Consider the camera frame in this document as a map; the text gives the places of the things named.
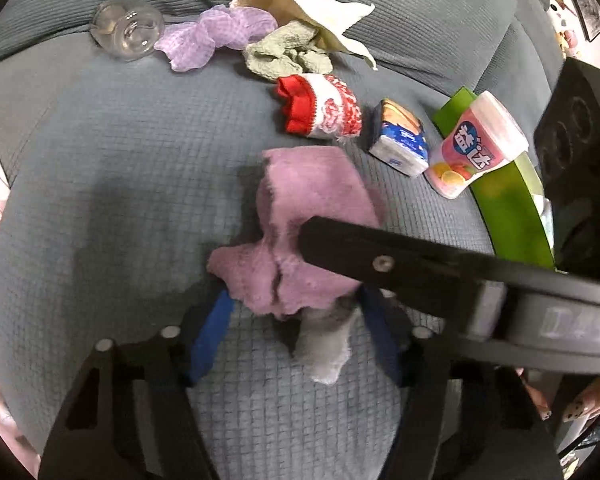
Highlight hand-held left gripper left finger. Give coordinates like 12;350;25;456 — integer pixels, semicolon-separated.
37;287;236;480

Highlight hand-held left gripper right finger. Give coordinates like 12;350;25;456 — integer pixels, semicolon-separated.
357;285;563;480

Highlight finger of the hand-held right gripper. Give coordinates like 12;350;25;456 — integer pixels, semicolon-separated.
297;216;486;328

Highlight grey white fluffy cloth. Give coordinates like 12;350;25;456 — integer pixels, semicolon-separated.
292;305;363;386

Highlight pink fluffy towel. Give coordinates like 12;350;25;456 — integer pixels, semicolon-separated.
207;146;388;318

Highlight green box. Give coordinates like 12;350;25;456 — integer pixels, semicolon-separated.
432;86;568;273

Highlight purple mesh scrunchie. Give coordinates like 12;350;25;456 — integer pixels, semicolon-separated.
154;4;278;72

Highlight person's right hand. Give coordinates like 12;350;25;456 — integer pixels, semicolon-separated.
517;367;600;423

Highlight pink gum bottle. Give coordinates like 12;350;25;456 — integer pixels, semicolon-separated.
424;91;530;198

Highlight colourful plush toys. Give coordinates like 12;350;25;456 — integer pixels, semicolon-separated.
550;0;581;58

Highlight blue snack box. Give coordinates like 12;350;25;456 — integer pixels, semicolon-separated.
369;98;429;177

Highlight red and white sock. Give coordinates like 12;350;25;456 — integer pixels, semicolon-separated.
274;74;363;140

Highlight grey sofa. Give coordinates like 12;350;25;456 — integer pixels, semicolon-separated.
0;0;600;480

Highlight grey green cloth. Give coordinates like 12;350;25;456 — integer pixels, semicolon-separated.
244;20;333;82

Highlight cream towel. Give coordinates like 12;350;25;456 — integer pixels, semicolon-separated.
229;0;378;71

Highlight clear glass jar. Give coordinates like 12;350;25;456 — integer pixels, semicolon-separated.
91;1;165;61

